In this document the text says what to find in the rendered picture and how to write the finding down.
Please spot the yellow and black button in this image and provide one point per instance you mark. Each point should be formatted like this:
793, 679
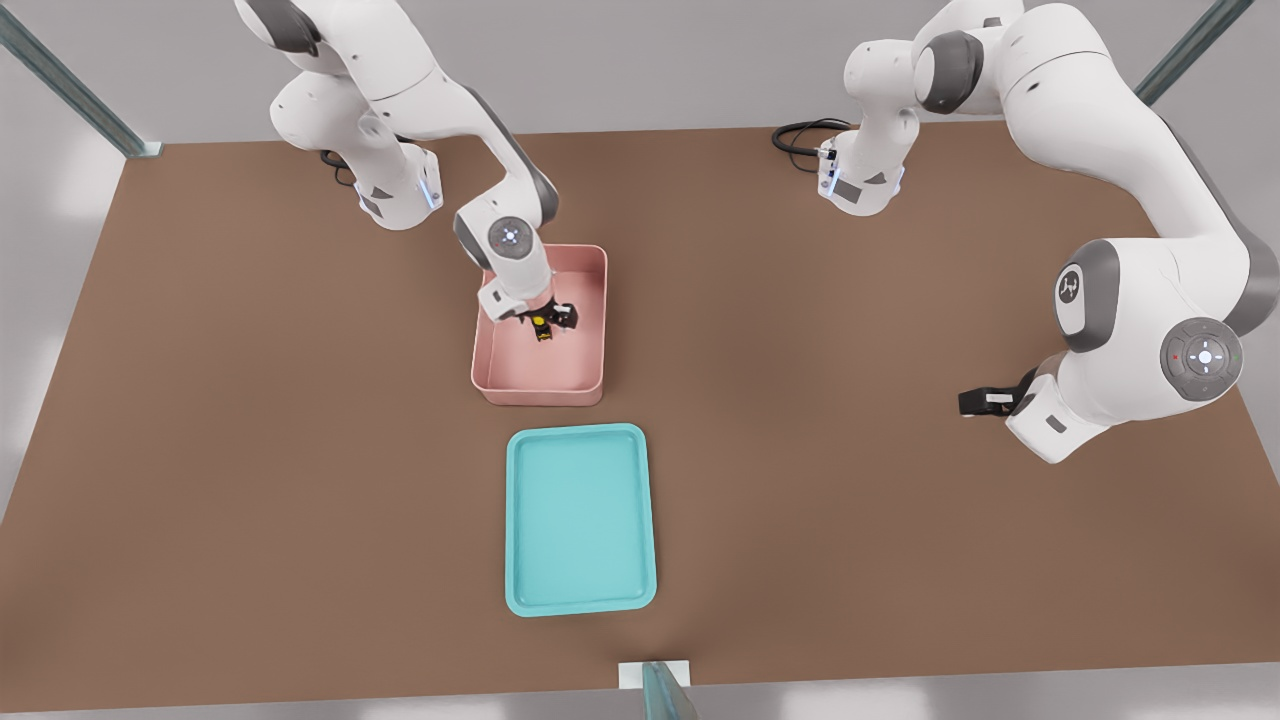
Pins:
542, 329

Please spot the pink plastic box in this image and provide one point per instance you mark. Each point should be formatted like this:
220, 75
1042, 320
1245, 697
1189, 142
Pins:
545, 365

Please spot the pale blue-green tray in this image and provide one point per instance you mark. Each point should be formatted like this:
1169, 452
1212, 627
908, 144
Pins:
580, 520

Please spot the silver frame post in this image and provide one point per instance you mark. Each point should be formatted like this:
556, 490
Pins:
660, 690
1190, 50
70, 90

